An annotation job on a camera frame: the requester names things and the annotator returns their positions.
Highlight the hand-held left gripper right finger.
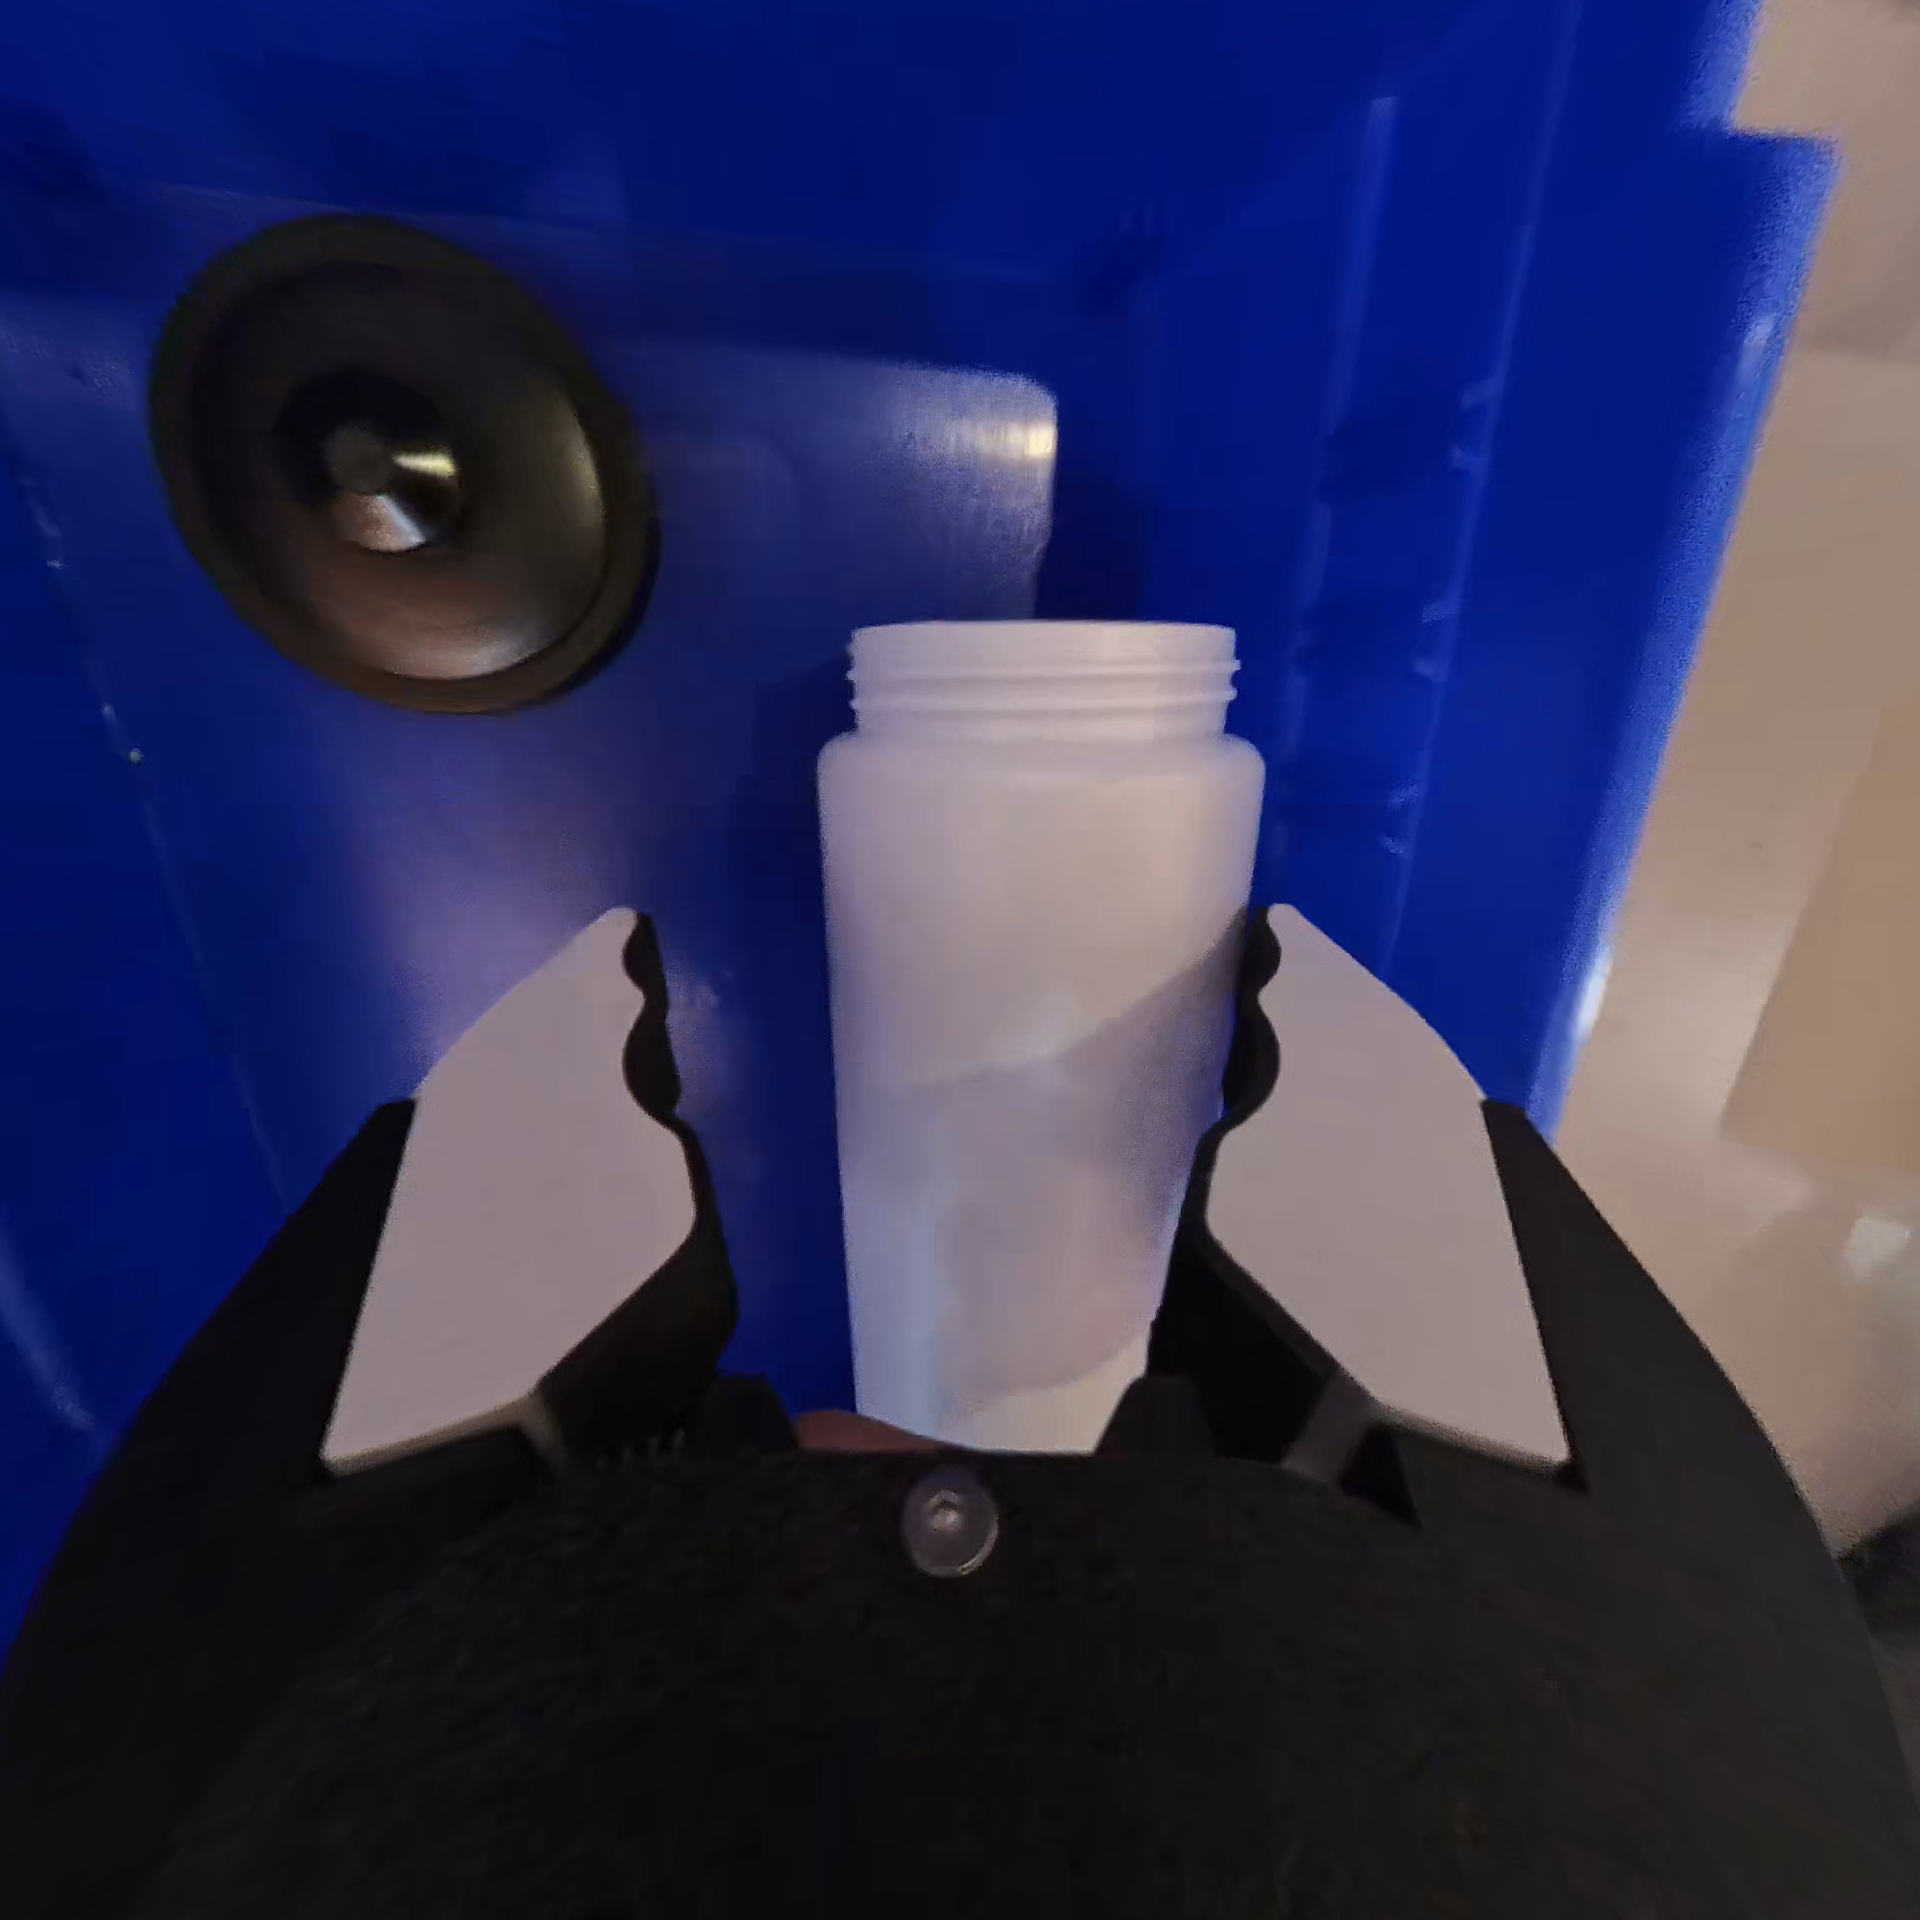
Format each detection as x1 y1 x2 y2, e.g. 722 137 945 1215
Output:
1144 899 1574 1489

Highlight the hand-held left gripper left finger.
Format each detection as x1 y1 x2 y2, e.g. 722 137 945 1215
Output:
318 904 739 1482

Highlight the white plastic bottle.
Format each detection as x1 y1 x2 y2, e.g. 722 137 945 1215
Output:
813 617 1270 1460

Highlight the black bottle lid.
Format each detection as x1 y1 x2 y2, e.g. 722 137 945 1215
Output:
146 209 665 720

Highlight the blue plastic bin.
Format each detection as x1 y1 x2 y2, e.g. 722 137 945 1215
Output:
0 0 1843 1651

